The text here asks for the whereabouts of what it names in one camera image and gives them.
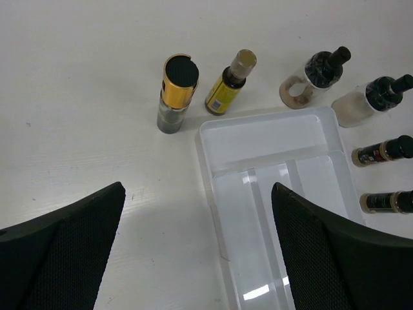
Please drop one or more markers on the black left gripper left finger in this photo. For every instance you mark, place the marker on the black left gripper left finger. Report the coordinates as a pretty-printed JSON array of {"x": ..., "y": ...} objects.
[{"x": 57, "y": 260}]

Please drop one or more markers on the brown spice jar black cap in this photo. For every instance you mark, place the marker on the brown spice jar black cap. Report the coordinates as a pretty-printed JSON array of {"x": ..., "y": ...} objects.
[{"x": 314, "y": 78}]

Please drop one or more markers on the gold capped glass spray bottle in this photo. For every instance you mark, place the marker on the gold capped glass spray bottle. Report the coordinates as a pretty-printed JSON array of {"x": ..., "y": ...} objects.
[{"x": 180, "y": 80}]

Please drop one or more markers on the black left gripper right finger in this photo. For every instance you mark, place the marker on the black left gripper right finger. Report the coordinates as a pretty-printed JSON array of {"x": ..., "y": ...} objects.
[{"x": 335, "y": 263}]

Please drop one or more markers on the yellow label dark sauce bottle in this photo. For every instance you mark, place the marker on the yellow label dark sauce bottle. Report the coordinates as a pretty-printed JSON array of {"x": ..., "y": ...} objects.
[{"x": 230, "y": 82}]

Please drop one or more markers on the small spice shaker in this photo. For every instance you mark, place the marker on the small spice shaker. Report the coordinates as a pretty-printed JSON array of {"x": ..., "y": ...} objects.
[
  {"x": 389, "y": 150},
  {"x": 389, "y": 202}
]

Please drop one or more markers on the white plastic organizer tray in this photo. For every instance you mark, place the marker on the white plastic organizer tray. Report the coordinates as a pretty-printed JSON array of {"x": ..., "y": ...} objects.
[{"x": 241, "y": 159}]

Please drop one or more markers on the white spice jar black cap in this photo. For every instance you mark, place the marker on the white spice jar black cap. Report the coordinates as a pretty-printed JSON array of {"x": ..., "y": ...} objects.
[{"x": 368, "y": 101}]

